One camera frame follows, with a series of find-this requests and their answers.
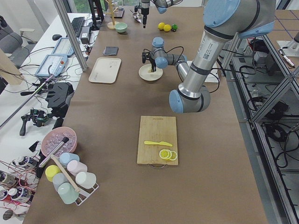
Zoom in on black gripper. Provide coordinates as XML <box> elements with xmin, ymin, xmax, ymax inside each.
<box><xmin>140</xmin><ymin>0</ymin><xmax>150</xmax><ymax>28</ymax></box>
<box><xmin>149</xmin><ymin>55</ymin><xmax>156</xmax><ymax>70</ymax></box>

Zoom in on cream round plate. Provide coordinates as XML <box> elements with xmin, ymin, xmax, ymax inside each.
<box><xmin>138</xmin><ymin>64</ymin><xmax>163</xmax><ymax>81</ymax></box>

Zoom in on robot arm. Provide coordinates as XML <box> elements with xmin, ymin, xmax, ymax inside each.
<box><xmin>135</xmin><ymin>0</ymin><xmax>182</xmax><ymax>28</ymax></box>
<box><xmin>142</xmin><ymin>0</ymin><xmax>276</xmax><ymax>113</ymax></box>

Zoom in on cream rabbit tray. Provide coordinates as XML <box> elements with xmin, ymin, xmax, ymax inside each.
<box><xmin>88</xmin><ymin>57</ymin><xmax>121</xmax><ymax>84</ymax></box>

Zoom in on metal scoop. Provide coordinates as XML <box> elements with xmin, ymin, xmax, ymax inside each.
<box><xmin>132</xmin><ymin>12</ymin><xmax>142</xmax><ymax>23</ymax></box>

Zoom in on yellow lemon upper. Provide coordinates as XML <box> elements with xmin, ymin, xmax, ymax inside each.
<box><xmin>157</xmin><ymin>22</ymin><xmax>165</xmax><ymax>30</ymax></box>

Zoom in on yellow lemon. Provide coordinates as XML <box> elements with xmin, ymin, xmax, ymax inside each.
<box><xmin>157</xmin><ymin>22</ymin><xmax>165</xmax><ymax>30</ymax></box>
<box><xmin>163</xmin><ymin>24</ymin><xmax>172</xmax><ymax>32</ymax></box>

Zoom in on mint green bowl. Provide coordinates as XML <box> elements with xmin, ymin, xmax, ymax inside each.
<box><xmin>114</xmin><ymin>22</ymin><xmax>128</xmax><ymax>34</ymax></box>

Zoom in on yellow lemon lower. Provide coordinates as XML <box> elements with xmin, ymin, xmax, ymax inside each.
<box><xmin>163</xmin><ymin>24</ymin><xmax>172</xmax><ymax>32</ymax></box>

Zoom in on green lime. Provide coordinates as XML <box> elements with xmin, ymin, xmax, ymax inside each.
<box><xmin>171</xmin><ymin>24</ymin><xmax>178</xmax><ymax>32</ymax></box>

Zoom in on wooden mug tree stand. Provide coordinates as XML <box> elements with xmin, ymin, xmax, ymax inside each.
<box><xmin>105</xmin><ymin>0</ymin><xmax>119</xmax><ymax>30</ymax></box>

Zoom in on folded grey cloth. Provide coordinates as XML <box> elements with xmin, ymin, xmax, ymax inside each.
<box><xmin>103</xmin><ymin>46</ymin><xmax>119</xmax><ymax>56</ymax></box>

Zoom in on wooden cutting board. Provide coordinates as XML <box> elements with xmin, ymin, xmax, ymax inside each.
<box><xmin>137</xmin><ymin>116</ymin><xmax>178</xmax><ymax>166</ymax></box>

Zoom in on black keyboard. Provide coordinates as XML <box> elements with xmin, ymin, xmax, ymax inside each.
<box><xmin>71</xmin><ymin>17</ymin><xmax>85</xmax><ymax>37</ymax></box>

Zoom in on yellow plastic knife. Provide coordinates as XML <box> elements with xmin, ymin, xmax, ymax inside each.
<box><xmin>144</xmin><ymin>140</ymin><xmax>173</xmax><ymax>147</ymax></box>

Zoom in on teach pendant far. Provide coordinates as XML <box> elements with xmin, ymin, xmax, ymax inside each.
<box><xmin>52</xmin><ymin>37</ymin><xmax>74</xmax><ymax>57</ymax></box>

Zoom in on teach pendant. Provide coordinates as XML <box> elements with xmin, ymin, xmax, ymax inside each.
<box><xmin>35</xmin><ymin>54</ymin><xmax>68</xmax><ymax>77</ymax></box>
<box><xmin>52</xmin><ymin>37</ymin><xmax>74</xmax><ymax>57</ymax></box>

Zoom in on lemon slices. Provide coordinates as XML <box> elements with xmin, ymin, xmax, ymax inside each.
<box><xmin>159</xmin><ymin>149</ymin><xmax>178</xmax><ymax>161</ymax></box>

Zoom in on black computer mouse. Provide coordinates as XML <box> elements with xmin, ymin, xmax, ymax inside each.
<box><xmin>52</xmin><ymin>34</ymin><xmax>62</xmax><ymax>41</ymax></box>

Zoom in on teach pendant near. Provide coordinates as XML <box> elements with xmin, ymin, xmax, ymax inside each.
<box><xmin>35</xmin><ymin>54</ymin><xmax>68</xmax><ymax>77</ymax></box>

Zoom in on steel rod black tip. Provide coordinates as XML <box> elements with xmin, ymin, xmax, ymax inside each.
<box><xmin>38</xmin><ymin>137</ymin><xmax>69</xmax><ymax>168</ymax></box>

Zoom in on pink bowl of ice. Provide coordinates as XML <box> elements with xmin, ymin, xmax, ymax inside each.
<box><xmin>41</xmin><ymin>126</ymin><xmax>77</xmax><ymax>157</ymax></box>

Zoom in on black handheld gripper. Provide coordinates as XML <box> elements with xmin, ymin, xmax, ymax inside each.
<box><xmin>19</xmin><ymin>109</ymin><xmax>49</xmax><ymax>136</ymax></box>

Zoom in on light blue cup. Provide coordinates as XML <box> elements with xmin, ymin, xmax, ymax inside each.
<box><xmin>59</xmin><ymin>153</ymin><xmax>80</xmax><ymax>167</ymax></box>

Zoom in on pink cup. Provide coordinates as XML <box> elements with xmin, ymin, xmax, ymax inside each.
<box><xmin>67</xmin><ymin>160</ymin><xmax>88</xmax><ymax>176</ymax></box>

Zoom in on white cup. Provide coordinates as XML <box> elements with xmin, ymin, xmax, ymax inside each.
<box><xmin>75</xmin><ymin>172</ymin><xmax>96</xmax><ymax>189</ymax></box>

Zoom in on white cup rack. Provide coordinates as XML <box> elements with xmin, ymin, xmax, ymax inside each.
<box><xmin>75</xmin><ymin>183</ymin><xmax>100</xmax><ymax>206</ymax></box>

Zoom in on wooden stick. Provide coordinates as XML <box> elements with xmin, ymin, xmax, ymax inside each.
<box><xmin>51</xmin><ymin>155</ymin><xmax>80</xmax><ymax>192</ymax></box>

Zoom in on grey cup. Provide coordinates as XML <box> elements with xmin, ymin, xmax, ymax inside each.
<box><xmin>52</xmin><ymin>173</ymin><xmax>69</xmax><ymax>192</ymax></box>

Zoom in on yellow cup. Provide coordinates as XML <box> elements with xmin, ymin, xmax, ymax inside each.
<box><xmin>45</xmin><ymin>165</ymin><xmax>61</xmax><ymax>182</ymax></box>

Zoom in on mint cup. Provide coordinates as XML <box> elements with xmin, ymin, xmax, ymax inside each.
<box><xmin>57</xmin><ymin>182</ymin><xmax>79</xmax><ymax>204</ymax></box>

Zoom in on aluminium frame pillar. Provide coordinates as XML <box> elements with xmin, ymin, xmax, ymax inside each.
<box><xmin>53</xmin><ymin>0</ymin><xmax>87</xmax><ymax>72</ymax></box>

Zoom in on black camera tripod mount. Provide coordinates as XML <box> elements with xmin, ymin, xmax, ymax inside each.
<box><xmin>46</xmin><ymin>82</ymin><xmax>74</xmax><ymax>129</ymax></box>

